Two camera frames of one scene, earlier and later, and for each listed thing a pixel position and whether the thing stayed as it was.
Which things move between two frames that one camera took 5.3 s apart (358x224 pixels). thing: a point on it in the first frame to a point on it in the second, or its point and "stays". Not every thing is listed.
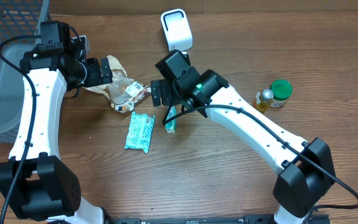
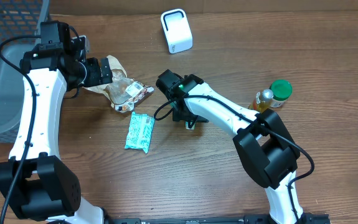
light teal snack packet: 139,132 stays
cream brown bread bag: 124,91 stays
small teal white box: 171,127 to 187,126
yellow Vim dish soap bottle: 262,99 stays
